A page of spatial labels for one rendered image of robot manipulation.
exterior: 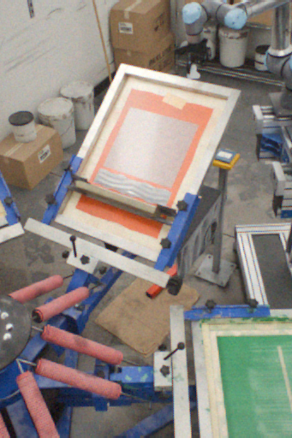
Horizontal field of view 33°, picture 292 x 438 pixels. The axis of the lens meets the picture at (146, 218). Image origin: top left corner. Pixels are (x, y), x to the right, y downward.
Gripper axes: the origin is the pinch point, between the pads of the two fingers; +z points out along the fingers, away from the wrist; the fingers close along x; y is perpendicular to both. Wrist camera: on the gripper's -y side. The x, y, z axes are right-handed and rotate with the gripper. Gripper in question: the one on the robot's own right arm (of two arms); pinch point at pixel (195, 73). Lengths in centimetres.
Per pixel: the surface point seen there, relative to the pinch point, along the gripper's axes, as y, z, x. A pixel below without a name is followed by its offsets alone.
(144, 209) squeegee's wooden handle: 14, -3, -77
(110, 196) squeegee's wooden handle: -2, -3, -77
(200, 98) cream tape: 12.7, -6.9, -20.1
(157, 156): 5.2, 1.0, -49.6
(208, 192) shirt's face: 17, 47, -32
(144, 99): -12.3, -5.2, -26.6
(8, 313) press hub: 2, -23, -138
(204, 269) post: 5, 145, -32
